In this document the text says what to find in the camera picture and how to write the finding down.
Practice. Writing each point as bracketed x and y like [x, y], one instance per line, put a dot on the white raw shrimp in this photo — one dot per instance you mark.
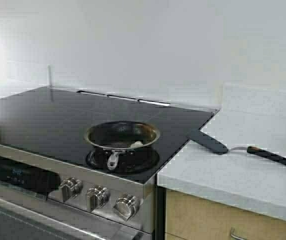
[136, 144]

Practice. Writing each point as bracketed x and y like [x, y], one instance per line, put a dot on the steel frying pan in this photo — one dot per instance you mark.
[111, 146]

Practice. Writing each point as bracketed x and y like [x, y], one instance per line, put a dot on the black spatula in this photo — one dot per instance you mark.
[219, 148]

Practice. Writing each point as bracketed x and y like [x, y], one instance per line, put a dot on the right steel stove knob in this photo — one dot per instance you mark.
[127, 206]

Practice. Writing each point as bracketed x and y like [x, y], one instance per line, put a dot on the steel stove knob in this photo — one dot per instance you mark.
[96, 197]
[127, 206]
[70, 188]

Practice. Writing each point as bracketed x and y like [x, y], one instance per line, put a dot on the middle steel stove knob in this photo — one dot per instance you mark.
[96, 197]

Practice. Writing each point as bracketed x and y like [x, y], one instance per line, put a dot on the black glass top stove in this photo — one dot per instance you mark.
[42, 143]

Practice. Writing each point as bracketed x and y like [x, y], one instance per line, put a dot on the left steel stove knob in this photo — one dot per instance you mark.
[70, 188]

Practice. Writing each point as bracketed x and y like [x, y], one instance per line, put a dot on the light wood base cabinet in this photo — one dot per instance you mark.
[192, 218]

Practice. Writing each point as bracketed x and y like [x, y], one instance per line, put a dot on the steel drawer handle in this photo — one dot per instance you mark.
[234, 236]

